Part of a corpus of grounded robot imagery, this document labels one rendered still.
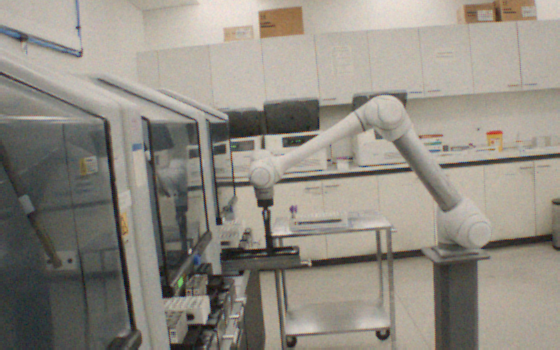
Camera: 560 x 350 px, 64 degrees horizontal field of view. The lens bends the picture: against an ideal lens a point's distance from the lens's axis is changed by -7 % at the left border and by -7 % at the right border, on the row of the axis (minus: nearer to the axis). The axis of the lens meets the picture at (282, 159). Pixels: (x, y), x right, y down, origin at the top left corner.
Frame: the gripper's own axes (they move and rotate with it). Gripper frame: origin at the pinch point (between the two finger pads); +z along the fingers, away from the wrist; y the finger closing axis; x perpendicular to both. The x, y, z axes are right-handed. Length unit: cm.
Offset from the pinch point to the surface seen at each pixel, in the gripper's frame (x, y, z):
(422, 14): 162, -288, -153
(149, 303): -21, 109, -15
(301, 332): 10, -26, 56
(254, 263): -6.4, 11.3, 5.8
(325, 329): 23, -27, 56
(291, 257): 9.5, 11.3, 4.5
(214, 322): -12, 80, 2
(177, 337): -19, 96, -1
